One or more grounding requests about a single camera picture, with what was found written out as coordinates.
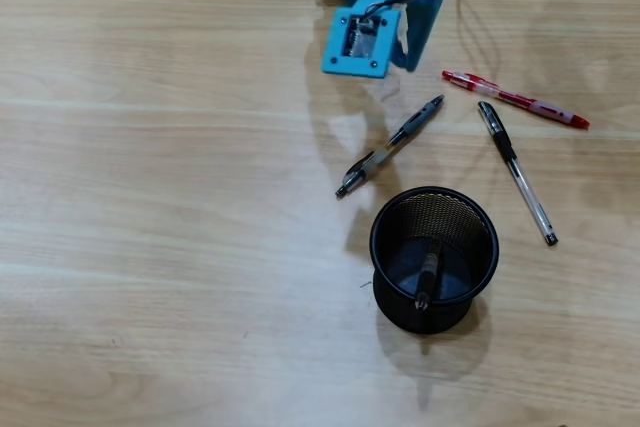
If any black mesh pen holder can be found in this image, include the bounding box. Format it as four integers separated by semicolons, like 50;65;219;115
368;185;501;336

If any black pen with barcode label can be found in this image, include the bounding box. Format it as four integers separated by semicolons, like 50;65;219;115
413;239;444;313

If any clear retractable pen grey grip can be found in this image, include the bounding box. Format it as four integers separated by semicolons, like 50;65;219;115
334;94;445;199

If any red retractable pen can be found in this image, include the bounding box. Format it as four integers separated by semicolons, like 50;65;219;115
441;70;591;131

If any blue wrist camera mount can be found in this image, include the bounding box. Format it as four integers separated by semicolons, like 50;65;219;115
320;0;407;80

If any clear gel pen black cap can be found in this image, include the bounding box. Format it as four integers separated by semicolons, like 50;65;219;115
477;100;560;247

